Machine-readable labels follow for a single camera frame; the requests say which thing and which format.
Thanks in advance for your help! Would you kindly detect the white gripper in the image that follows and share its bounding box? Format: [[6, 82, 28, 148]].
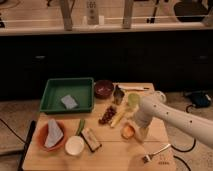
[[130, 121, 149, 142]]

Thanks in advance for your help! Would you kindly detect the orange apple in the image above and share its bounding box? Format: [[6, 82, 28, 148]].
[[121, 124, 135, 139]]

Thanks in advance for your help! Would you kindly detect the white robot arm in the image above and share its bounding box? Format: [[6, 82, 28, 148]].
[[133, 91, 213, 149]]

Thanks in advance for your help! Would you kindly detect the green plastic cup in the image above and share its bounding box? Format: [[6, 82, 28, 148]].
[[128, 93, 140, 109]]

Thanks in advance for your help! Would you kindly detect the silver metal cup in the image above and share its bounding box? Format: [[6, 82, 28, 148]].
[[113, 86, 125, 105]]

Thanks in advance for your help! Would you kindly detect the white paper cup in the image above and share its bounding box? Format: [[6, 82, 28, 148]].
[[65, 136, 84, 156]]

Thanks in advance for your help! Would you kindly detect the silver fork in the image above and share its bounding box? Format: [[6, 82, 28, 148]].
[[142, 144, 170, 163]]

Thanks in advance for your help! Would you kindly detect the yellow corn piece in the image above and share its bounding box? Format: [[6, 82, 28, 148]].
[[110, 112, 125, 128]]

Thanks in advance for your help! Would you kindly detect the red grape bunch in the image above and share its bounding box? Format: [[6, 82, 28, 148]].
[[98, 106, 117, 125]]

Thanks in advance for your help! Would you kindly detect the brown rectangular block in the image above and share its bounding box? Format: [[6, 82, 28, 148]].
[[81, 128, 102, 152]]

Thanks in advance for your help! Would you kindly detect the dark red bowl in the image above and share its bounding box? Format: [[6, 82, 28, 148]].
[[94, 80, 114, 99]]

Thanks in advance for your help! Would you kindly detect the green pepper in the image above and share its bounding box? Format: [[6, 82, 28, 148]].
[[76, 119, 85, 136]]

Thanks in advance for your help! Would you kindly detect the blue black object on floor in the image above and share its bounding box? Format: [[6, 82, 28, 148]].
[[190, 92, 211, 108]]

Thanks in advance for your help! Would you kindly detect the blue sponge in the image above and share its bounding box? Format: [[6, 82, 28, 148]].
[[61, 95, 78, 109]]

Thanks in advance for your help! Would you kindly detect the green plastic tray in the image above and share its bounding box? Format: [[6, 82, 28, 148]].
[[40, 77, 94, 114]]

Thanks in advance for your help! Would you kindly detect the grey folded cloth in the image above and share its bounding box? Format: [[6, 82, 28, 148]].
[[44, 119, 64, 148]]

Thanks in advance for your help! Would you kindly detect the orange bowl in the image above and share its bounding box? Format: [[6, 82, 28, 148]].
[[36, 122, 67, 152]]

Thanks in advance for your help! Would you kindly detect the black table clamp bar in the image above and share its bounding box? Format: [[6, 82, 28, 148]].
[[17, 121, 36, 171]]

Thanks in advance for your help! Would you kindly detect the white remote device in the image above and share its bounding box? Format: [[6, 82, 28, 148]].
[[86, 0, 99, 25]]

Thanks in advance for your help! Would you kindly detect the black cable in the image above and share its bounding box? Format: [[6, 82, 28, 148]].
[[171, 103, 198, 171]]

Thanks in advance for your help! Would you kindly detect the white handled knife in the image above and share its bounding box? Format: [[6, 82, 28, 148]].
[[118, 85, 149, 91]]

